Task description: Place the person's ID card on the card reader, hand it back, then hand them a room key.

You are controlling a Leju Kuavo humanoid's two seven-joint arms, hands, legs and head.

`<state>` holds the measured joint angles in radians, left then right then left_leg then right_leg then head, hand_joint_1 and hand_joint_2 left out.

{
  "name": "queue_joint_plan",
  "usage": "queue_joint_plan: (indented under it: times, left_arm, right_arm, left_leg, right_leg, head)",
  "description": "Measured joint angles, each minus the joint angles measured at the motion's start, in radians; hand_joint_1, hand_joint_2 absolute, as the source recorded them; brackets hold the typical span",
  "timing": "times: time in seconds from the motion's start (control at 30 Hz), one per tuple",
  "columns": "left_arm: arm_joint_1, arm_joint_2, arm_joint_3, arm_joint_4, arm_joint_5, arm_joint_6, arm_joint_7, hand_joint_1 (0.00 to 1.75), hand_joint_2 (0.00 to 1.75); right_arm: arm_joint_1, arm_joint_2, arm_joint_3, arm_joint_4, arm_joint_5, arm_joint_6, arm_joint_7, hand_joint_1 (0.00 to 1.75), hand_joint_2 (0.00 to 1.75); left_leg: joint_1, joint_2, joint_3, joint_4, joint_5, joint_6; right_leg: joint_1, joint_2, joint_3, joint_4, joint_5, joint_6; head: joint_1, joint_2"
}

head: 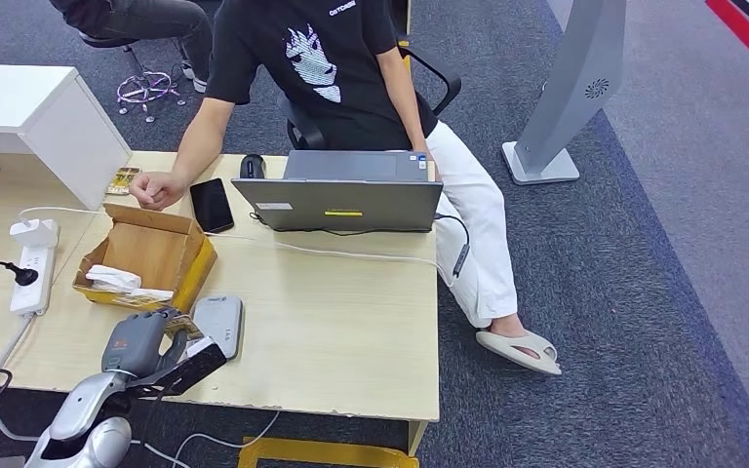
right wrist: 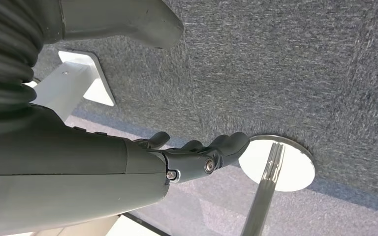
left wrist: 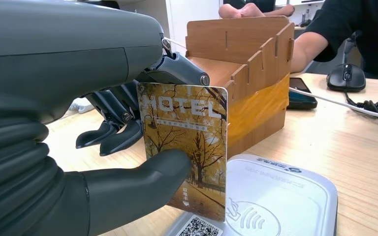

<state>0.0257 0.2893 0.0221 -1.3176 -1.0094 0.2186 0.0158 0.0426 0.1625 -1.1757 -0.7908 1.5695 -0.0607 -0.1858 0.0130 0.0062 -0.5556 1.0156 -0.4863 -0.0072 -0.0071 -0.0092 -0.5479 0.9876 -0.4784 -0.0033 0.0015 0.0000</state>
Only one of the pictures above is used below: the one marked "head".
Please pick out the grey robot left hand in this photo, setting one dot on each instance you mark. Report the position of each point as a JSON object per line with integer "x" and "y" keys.
{"x": 132, "y": 345}

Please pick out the person's left hand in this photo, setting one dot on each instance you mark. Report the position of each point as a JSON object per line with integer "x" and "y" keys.
{"x": 433, "y": 169}

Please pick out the person's right hand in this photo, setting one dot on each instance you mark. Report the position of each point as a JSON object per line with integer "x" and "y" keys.
{"x": 155, "y": 188}

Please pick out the brown cardboard box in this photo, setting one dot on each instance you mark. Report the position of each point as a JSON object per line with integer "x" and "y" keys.
{"x": 153, "y": 249}

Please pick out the grey card reader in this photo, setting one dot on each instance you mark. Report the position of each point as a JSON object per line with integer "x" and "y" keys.
{"x": 222, "y": 320}

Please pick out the person's right forearm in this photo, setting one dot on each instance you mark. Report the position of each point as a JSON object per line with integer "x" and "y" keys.
{"x": 197, "y": 142}

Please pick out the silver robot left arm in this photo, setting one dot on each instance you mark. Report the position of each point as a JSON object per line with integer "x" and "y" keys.
{"x": 84, "y": 404}

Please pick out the person's left forearm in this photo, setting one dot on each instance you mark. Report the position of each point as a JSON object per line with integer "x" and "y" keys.
{"x": 415, "y": 123}

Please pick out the gold key card stack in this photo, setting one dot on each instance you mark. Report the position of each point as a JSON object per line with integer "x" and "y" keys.
{"x": 119, "y": 182}

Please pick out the person on stool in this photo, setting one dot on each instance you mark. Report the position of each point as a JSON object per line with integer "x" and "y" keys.
{"x": 148, "y": 19}

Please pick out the black smartphone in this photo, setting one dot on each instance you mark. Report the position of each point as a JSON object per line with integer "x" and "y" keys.
{"x": 212, "y": 205}

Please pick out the white paper wrapping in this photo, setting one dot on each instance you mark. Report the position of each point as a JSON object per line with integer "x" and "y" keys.
{"x": 113, "y": 278}

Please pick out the grey laptop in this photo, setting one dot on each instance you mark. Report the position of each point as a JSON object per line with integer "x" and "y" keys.
{"x": 347, "y": 203}

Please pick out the black computer mouse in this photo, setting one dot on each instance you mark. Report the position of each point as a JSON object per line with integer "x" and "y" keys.
{"x": 252, "y": 167}

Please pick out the black stool with chrome base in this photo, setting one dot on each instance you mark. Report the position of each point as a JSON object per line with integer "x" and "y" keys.
{"x": 144, "y": 87}

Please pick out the white power strip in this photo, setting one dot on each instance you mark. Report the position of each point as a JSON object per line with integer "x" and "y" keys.
{"x": 33, "y": 294}

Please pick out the white sneaker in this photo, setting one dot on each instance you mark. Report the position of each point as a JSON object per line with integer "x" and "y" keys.
{"x": 197, "y": 79}

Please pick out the white charger adapter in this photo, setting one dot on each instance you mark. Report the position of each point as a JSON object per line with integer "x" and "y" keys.
{"x": 35, "y": 232}

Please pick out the black office chair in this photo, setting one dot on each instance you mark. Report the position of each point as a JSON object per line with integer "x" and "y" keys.
{"x": 302, "y": 126}

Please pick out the grey kiosk stand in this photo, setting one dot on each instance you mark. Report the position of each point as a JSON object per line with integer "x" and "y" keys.
{"x": 567, "y": 84}

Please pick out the white cabinet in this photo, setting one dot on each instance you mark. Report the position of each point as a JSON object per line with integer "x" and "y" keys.
{"x": 25, "y": 90}

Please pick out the beige slipper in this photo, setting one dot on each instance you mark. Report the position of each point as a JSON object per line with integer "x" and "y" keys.
{"x": 510, "y": 349}

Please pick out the yellow floor frame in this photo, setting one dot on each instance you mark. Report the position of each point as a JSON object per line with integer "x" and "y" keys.
{"x": 323, "y": 452}

